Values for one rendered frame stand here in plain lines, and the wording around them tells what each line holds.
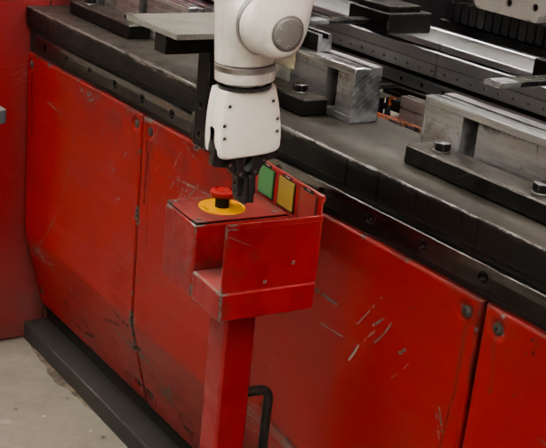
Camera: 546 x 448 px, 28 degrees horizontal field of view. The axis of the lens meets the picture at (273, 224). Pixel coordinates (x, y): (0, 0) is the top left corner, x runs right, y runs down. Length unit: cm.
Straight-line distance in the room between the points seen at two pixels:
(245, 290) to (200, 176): 51
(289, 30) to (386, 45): 79
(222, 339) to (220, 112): 38
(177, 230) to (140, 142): 60
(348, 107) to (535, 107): 32
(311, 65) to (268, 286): 49
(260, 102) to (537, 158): 39
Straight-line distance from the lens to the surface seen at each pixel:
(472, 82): 204
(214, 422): 179
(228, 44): 150
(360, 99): 189
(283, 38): 143
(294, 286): 164
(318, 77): 195
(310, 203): 164
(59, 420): 265
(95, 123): 245
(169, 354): 228
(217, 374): 175
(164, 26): 191
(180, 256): 169
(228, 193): 168
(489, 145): 165
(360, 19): 215
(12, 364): 290
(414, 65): 215
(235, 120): 153
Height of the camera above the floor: 134
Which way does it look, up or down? 20 degrees down
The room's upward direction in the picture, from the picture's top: 6 degrees clockwise
